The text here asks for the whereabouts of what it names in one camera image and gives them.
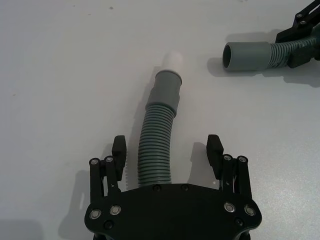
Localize grey corrugated hose grey cuff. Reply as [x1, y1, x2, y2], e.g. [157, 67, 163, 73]
[222, 33, 320, 73]

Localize grey corrugated hose white tip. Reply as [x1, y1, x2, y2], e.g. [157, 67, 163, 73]
[136, 50, 185, 188]

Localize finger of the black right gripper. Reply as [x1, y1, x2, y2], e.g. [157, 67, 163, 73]
[287, 45, 320, 70]
[275, 0, 320, 43]

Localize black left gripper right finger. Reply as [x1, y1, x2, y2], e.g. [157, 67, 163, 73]
[206, 134, 252, 202]

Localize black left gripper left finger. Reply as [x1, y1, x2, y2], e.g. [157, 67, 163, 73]
[89, 134, 130, 204]

